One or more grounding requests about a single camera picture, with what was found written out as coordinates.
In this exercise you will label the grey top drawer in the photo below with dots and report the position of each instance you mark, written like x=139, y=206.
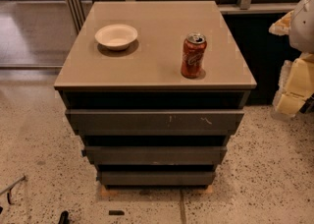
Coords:
x=154, y=122

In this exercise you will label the black object bottom edge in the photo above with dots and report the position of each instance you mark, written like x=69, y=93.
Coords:
x=64, y=218

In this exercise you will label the dark object right edge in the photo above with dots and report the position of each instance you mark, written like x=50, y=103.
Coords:
x=308, y=106

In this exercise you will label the metal rod tool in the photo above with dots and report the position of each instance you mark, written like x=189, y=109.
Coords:
x=7, y=191

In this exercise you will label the small black floor block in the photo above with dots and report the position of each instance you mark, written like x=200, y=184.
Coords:
x=116, y=213

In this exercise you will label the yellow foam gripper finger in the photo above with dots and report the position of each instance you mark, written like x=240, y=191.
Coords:
x=281, y=26

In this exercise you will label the red soda can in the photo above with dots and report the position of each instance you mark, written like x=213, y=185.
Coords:
x=194, y=47

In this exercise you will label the grey drawer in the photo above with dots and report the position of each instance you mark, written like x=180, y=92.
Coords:
x=155, y=155
x=154, y=122
x=173, y=178

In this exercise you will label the grey drawer cabinet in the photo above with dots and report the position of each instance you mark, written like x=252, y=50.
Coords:
x=147, y=75

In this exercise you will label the grey bottom drawer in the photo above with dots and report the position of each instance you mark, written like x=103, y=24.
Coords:
x=173, y=178

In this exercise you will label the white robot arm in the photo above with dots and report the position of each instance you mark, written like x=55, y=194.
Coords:
x=301, y=32

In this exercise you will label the grey middle drawer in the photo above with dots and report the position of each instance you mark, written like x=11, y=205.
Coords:
x=155, y=155

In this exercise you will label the white paper bowl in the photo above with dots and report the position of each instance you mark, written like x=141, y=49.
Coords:
x=116, y=37

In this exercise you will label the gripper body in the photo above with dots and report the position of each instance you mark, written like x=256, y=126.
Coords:
x=303, y=28

